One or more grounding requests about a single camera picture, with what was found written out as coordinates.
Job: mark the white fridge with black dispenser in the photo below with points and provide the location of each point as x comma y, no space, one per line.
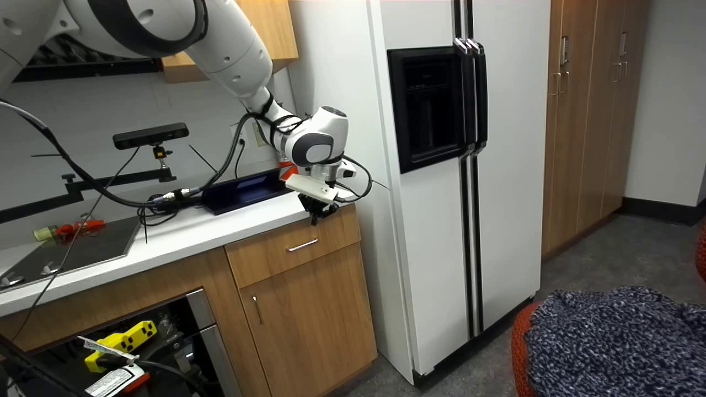
442,257

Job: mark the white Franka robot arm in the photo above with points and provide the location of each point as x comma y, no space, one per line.
229,51

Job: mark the dark blue flat device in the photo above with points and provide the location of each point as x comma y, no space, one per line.
243,192

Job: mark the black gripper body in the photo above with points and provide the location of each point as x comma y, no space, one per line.
318,203

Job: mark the black range hood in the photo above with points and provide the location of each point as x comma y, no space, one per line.
89,65

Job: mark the tall wooden closet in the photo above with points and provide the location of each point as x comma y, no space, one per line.
587,145

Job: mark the white printed label packet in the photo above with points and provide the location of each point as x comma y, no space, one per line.
118,381

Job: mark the steel appliance panel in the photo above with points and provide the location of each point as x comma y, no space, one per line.
210,345

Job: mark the wooden wall cabinet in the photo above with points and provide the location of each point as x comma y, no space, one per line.
276,30

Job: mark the wooden base cabinet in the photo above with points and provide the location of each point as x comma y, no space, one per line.
147,288

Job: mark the wooden cabinet door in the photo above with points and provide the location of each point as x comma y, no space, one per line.
317,323

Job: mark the black mat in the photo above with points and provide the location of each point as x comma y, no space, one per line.
89,249

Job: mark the white countertop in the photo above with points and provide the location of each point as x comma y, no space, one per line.
185,234

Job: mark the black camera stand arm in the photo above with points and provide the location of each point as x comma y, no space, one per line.
111,180

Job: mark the black stereo camera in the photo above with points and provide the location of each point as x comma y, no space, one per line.
151,135

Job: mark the blue knit sweater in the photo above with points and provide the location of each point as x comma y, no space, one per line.
619,345

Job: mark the black robot table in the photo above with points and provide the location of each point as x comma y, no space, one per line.
51,353

